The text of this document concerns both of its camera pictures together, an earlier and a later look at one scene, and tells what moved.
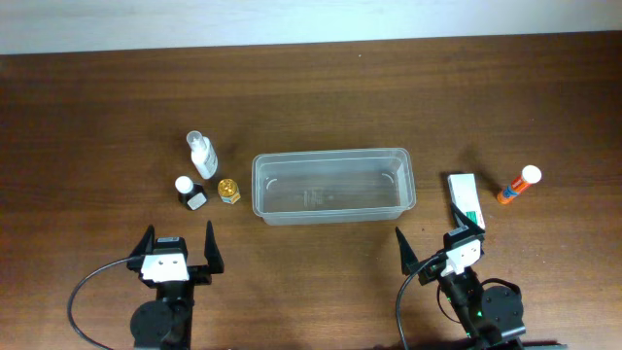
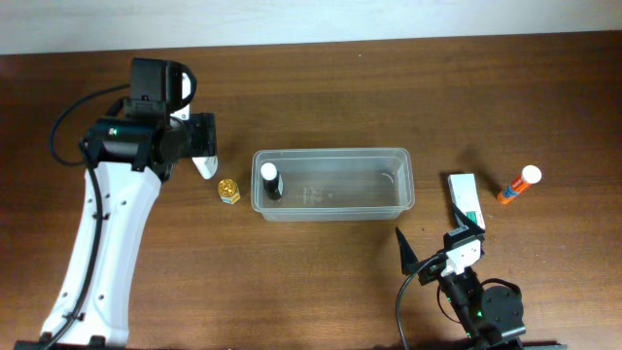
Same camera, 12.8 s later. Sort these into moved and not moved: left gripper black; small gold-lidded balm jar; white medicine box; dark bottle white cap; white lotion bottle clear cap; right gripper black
Moved: dark bottle white cap; left gripper black
Not moved: small gold-lidded balm jar; white medicine box; white lotion bottle clear cap; right gripper black
